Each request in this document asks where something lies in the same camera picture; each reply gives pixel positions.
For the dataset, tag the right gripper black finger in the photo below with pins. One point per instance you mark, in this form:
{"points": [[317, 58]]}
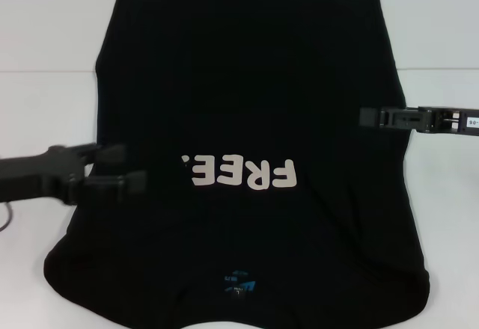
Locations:
{"points": [[370, 116]]}

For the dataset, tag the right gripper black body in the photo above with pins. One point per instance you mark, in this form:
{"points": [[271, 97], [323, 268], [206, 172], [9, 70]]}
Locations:
{"points": [[434, 119]]}

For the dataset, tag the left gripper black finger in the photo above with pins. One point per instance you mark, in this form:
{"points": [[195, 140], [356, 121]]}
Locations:
{"points": [[110, 153], [131, 183]]}

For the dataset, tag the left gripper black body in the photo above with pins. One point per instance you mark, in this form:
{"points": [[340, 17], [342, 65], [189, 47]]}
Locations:
{"points": [[33, 175]]}

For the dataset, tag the black shirt with FREE print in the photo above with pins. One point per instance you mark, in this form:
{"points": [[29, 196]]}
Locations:
{"points": [[239, 82]]}

